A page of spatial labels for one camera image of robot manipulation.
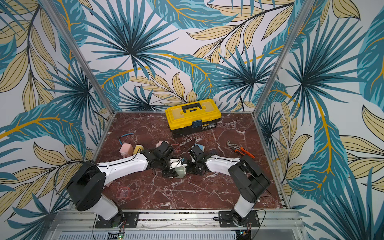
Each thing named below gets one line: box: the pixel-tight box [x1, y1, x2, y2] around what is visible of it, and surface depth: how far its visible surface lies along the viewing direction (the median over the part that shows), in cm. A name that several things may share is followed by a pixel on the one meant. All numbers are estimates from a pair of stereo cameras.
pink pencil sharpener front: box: [119, 143, 134, 158], surface depth 93 cm
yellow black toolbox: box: [165, 98, 222, 136], surface depth 99 cm
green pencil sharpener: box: [175, 166, 186, 179], surface depth 84 cm
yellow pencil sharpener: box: [133, 144, 145, 156], surface depth 94 cm
